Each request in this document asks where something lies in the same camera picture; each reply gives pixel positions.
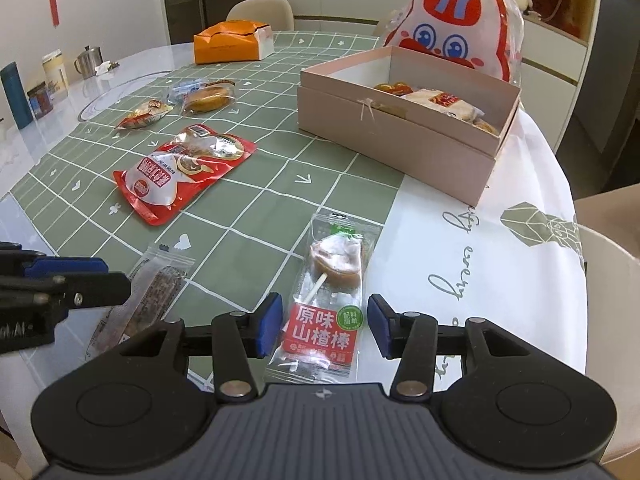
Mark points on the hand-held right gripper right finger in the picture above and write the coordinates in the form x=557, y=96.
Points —
x=381, y=325

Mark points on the dark snack bar packet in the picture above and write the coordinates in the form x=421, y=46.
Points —
x=150, y=290

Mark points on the blue thermos bottle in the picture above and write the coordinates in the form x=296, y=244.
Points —
x=16, y=95

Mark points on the steel kettle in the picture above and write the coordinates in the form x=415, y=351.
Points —
x=89, y=62

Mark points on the glass door cabinet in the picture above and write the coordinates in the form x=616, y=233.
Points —
x=205, y=0

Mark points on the red white rabbit bag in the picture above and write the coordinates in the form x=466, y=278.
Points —
x=450, y=15

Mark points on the crumpled white tissue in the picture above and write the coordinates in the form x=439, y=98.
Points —
x=106, y=66

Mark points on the cream chair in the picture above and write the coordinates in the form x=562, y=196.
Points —
x=612, y=310
x=260, y=12

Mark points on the pink cardboard box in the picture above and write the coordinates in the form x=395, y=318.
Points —
x=400, y=145

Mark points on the white pastry packet red label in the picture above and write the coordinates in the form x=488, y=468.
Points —
x=442, y=102

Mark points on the white printed tablecloth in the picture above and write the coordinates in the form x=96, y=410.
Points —
x=450, y=240

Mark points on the large red white snack packet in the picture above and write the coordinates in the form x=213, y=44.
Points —
x=175, y=175

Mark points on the white lidded jar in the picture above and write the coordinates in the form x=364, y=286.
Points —
x=55, y=77

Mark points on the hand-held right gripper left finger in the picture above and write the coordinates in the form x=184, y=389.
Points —
x=270, y=325

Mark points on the brown cake clear packet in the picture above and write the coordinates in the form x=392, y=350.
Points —
x=486, y=126
x=207, y=99

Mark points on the blue snack packet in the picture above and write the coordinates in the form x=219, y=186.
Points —
x=182, y=89

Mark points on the brown plush toy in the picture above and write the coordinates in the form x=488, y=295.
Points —
x=552, y=2

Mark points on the small red white snack packet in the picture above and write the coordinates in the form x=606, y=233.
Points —
x=145, y=115

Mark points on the dark jar red label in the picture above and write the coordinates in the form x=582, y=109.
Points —
x=40, y=101

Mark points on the lollipop packet red label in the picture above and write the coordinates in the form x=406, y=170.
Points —
x=330, y=260

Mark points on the wooden shelf cabinet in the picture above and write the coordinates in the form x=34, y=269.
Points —
x=340, y=2

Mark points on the green checked tablecloth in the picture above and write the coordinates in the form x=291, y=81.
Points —
x=280, y=195

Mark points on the orange cardboard box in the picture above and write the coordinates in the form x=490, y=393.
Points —
x=225, y=42

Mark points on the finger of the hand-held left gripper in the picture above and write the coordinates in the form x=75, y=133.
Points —
x=95, y=290
x=65, y=267

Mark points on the glass turntable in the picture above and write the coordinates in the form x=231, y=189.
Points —
x=107, y=95

